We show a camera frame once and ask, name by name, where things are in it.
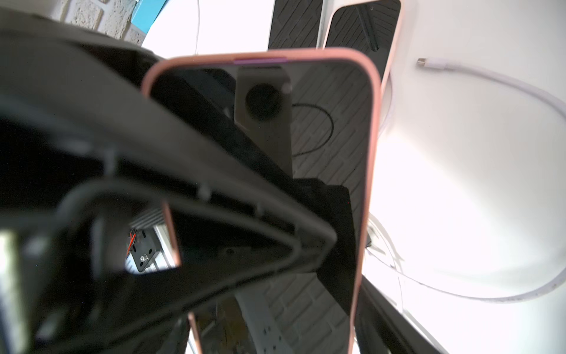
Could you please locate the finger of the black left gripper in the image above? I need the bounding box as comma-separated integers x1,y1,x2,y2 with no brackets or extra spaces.
1,8,337,353

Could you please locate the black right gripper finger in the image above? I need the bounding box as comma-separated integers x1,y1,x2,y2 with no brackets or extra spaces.
355,274,440,354

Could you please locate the phone with black case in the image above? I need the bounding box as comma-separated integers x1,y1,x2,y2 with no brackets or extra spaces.
141,48,381,353

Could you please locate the phone with pink case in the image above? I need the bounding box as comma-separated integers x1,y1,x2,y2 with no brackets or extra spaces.
323,1,402,83

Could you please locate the phone with light green case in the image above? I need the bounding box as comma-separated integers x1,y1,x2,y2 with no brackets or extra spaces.
268,0,323,50

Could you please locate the teal power strip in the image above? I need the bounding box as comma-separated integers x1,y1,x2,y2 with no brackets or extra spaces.
131,0,167,34

